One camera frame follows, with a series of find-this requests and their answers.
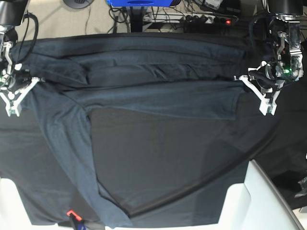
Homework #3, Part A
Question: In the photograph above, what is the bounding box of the round grey floor base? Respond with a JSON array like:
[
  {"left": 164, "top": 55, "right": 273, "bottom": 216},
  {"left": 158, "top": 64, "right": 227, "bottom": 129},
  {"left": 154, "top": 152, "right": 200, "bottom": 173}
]
[{"left": 63, "top": 0, "right": 94, "bottom": 10}]

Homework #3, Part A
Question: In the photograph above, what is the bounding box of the white foam block left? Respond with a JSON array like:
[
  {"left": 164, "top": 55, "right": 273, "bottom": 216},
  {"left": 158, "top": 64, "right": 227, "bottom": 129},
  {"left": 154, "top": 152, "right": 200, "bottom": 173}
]
[{"left": 0, "top": 178, "right": 58, "bottom": 230}]

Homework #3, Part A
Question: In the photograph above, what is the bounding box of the white foam block right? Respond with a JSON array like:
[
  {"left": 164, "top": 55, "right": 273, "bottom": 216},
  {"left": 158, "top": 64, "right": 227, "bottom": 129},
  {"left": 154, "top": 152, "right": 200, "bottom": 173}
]
[{"left": 197, "top": 160, "right": 304, "bottom": 230}]

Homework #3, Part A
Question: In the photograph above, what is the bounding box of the white foam block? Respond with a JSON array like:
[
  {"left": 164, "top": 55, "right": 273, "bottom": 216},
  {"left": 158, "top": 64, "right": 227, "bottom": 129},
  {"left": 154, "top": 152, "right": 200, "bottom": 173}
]
[
  {"left": 0, "top": 178, "right": 58, "bottom": 230},
  {"left": 197, "top": 160, "right": 304, "bottom": 230}
]

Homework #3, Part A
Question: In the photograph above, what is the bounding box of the blue plastic box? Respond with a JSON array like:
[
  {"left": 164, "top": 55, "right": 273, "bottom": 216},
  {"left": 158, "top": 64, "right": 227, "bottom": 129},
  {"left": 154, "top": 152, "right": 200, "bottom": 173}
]
[{"left": 106, "top": 0, "right": 177, "bottom": 7}]

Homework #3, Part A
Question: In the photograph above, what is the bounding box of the orange blue clamp bottom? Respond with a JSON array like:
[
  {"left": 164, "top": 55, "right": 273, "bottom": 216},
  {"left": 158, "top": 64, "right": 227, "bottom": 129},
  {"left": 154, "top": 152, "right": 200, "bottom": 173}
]
[{"left": 66, "top": 210, "right": 87, "bottom": 230}]

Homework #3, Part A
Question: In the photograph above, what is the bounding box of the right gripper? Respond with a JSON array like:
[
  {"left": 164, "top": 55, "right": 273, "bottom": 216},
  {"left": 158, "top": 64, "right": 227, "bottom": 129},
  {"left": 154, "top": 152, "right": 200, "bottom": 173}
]
[{"left": 0, "top": 26, "right": 45, "bottom": 117}]

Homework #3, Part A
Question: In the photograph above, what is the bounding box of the white power strip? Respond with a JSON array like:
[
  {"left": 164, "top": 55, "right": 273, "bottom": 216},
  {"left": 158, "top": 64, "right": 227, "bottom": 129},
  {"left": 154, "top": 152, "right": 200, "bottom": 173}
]
[{"left": 143, "top": 12, "right": 238, "bottom": 26}]

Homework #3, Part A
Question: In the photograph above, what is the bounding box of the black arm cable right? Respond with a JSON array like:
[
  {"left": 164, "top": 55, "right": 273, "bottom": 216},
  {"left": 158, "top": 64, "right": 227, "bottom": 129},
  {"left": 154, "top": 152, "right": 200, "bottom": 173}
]
[{"left": 16, "top": 13, "right": 40, "bottom": 63}]

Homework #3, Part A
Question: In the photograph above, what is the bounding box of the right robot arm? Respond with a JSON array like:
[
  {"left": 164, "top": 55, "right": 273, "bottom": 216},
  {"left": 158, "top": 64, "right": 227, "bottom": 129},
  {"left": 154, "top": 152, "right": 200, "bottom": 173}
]
[{"left": 0, "top": 0, "right": 45, "bottom": 117}]

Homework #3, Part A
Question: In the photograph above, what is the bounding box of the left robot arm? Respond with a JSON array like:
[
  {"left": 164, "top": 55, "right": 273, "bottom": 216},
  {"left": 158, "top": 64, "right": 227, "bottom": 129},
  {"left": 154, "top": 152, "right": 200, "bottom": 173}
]
[{"left": 234, "top": 0, "right": 304, "bottom": 115}]

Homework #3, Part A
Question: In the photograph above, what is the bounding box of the black stand column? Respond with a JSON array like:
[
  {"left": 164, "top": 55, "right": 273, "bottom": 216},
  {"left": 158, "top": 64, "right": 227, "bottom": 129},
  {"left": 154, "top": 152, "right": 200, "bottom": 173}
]
[{"left": 127, "top": 7, "right": 148, "bottom": 33}]

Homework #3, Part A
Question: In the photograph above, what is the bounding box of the black table cloth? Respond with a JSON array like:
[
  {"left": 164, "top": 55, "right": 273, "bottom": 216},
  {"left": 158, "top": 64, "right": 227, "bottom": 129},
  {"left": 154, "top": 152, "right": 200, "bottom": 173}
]
[{"left": 0, "top": 33, "right": 307, "bottom": 226}]

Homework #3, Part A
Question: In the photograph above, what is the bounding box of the dark grey T-shirt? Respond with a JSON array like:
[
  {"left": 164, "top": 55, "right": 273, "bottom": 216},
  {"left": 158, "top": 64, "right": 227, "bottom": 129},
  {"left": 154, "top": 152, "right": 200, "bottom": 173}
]
[{"left": 9, "top": 39, "right": 250, "bottom": 228}]

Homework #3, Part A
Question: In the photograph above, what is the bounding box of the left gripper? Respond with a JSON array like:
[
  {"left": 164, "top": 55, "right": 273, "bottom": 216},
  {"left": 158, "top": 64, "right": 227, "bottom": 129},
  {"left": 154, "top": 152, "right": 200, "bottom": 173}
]
[{"left": 234, "top": 21, "right": 304, "bottom": 116}]

